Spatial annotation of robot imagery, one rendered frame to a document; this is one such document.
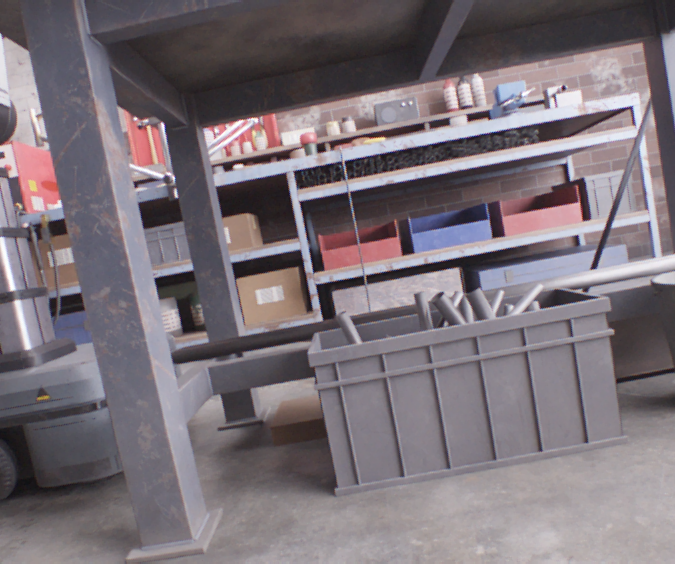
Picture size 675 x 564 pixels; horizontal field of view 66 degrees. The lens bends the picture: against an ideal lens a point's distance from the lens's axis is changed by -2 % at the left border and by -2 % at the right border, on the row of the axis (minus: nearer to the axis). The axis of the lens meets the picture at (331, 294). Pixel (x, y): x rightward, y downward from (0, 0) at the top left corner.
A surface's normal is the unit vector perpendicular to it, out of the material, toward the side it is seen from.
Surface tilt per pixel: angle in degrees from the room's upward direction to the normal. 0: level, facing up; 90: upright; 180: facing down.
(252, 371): 90
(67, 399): 90
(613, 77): 90
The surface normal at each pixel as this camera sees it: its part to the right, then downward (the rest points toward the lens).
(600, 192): -0.03, 0.09
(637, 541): -0.19, -0.98
